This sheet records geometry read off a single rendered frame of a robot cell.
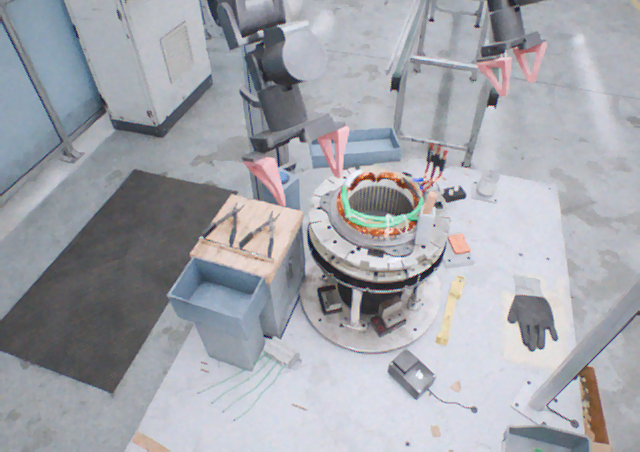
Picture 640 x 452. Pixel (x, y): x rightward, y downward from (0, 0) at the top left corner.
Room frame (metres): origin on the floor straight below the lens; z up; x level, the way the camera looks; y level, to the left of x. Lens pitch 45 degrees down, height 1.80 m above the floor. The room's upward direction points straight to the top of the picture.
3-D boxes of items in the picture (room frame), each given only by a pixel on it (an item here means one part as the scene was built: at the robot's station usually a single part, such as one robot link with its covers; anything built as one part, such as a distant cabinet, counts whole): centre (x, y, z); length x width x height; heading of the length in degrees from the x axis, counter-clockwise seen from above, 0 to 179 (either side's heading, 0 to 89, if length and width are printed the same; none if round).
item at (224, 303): (0.50, 0.22, 0.92); 0.17 x 0.11 x 0.28; 71
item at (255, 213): (0.65, 0.17, 1.05); 0.20 x 0.19 x 0.02; 161
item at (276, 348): (0.49, 0.11, 0.80); 0.10 x 0.05 x 0.04; 58
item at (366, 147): (0.99, -0.08, 0.92); 0.25 x 0.11 x 0.28; 98
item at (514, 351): (0.59, -0.57, 0.78); 0.31 x 0.19 x 0.01; 164
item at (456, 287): (0.62, -0.34, 0.80); 0.22 x 0.04 x 0.03; 157
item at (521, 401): (0.36, -0.49, 0.78); 0.09 x 0.09 x 0.01; 49
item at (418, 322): (0.69, -0.12, 0.80); 0.39 x 0.39 x 0.01
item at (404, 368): (0.43, -0.20, 0.81); 0.10 x 0.06 x 0.06; 41
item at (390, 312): (0.58, -0.17, 0.85); 0.06 x 0.04 x 0.05; 118
